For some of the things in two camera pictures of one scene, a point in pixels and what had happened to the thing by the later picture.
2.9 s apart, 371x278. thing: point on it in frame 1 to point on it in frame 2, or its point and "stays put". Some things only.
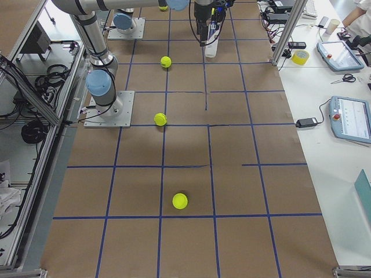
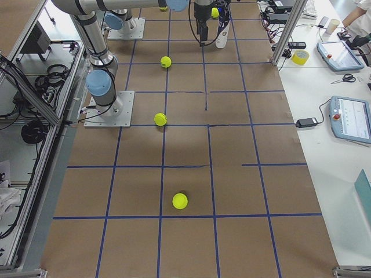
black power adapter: [306, 123] stays put
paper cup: [333, 25] stays put
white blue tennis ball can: [211, 45] to [224, 22]
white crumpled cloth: [9, 197] stays put
